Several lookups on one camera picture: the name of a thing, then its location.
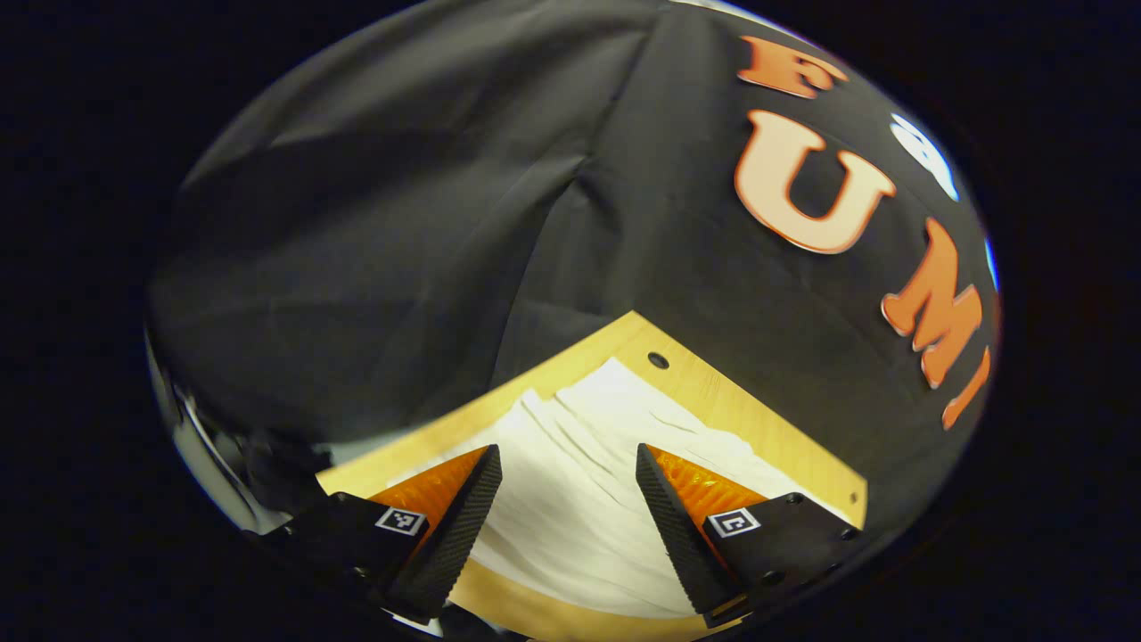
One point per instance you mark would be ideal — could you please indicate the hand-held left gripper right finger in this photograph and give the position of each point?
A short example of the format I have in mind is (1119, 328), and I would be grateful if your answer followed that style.
(682, 535)

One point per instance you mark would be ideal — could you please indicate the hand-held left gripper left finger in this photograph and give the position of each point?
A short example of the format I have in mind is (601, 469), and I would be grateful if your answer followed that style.
(455, 535)

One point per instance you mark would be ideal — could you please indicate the white jeans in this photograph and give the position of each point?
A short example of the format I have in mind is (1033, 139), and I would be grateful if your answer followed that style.
(570, 481)

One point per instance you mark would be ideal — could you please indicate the black backdrop cloth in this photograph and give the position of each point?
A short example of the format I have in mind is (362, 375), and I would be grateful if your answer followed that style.
(401, 223)

